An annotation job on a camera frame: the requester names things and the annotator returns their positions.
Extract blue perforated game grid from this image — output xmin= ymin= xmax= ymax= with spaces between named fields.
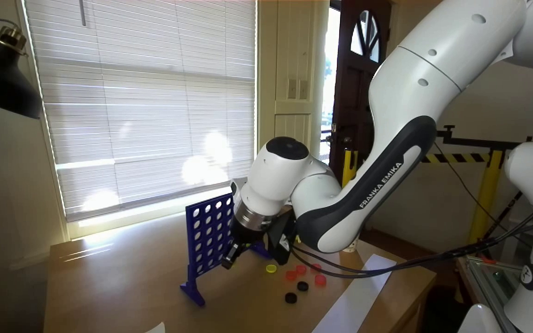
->
xmin=179 ymin=190 xmax=274 ymax=309

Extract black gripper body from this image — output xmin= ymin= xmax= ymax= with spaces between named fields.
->
xmin=227 ymin=216 xmax=279 ymax=253

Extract dark wooden door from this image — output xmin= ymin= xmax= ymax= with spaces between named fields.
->
xmin=329 ymin=0 xmax=398 ymax=186

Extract wall switch panel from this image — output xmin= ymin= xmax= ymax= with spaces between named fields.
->
xmin=285 ymin=75 xmax=311 ymax=101

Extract black floor lamp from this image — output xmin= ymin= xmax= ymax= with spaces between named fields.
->
xmin=0 ymin=16 xmax=44 ymax=120

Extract yellow black striped barrier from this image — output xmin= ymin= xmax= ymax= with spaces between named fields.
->
xmin=338 ymin=146 xmax=507 ymax=246

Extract black camera stand bar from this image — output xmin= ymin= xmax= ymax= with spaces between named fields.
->
xmin=435 ymin=124 xmax=522 ymax=153

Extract white window blinds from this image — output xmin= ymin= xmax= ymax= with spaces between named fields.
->
xmin=22 ymin=0 xmax=259 ymax=218

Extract long white paper strip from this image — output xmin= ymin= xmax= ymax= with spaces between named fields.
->
xmin=311 ymin=253 xmax=398 ymax=333

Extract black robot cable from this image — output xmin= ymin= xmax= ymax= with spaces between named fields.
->
xmin=286 ymin=181 xmax=533 ymax=281

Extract metal frame rack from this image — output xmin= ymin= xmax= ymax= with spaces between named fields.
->
xmin=455 ymin=253 xmax=523 ymax=310

